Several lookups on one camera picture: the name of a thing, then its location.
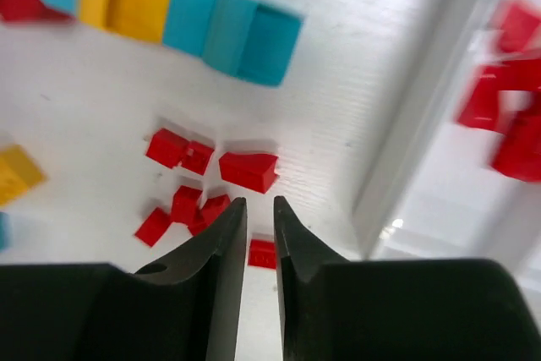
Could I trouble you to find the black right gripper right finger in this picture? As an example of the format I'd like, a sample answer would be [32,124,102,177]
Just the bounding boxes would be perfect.
[274,196,528,360]

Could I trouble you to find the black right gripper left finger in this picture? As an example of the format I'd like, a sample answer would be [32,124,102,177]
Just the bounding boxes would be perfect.
[1,198,247,360]

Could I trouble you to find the red legos in tray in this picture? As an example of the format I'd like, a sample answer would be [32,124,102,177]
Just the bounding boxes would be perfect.
[456,0,540,183]

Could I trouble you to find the small red lego brick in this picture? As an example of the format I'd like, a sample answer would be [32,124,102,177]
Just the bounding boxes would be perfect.
[134,207,172,247]
[145,128,189,169]
[171,185,203,226]
[181,140,214,176]
[248,239,276,270]
[218,152,278,194]

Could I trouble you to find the white sorting tray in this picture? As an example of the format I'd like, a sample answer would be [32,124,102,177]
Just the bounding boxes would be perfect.
[350,0,541,277]

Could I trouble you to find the teal 2x2 lego brick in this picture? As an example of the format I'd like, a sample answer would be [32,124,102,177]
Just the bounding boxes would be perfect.
[0,212,10,250]

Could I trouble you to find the yellow 2x2 lego brick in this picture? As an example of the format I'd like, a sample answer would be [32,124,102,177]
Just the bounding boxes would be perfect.
[1,145,47,206]

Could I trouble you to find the teal and yellow lego assembly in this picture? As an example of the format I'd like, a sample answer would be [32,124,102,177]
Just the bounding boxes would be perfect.
[41,0,303,86]

